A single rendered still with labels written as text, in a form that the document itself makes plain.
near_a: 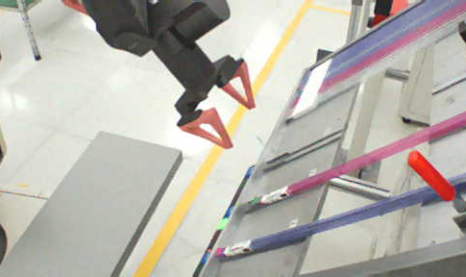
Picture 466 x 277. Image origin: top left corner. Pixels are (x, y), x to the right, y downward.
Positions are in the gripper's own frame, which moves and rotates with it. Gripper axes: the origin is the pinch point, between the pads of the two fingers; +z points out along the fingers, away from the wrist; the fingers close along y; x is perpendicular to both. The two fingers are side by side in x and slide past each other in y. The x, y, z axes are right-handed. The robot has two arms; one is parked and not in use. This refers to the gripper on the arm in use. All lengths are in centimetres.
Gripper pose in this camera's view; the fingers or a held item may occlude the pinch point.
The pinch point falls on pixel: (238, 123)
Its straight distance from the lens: 67.9
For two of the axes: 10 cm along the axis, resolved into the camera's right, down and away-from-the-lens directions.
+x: -7.0, 2.5, 6.7
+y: 3.8, -6.6, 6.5
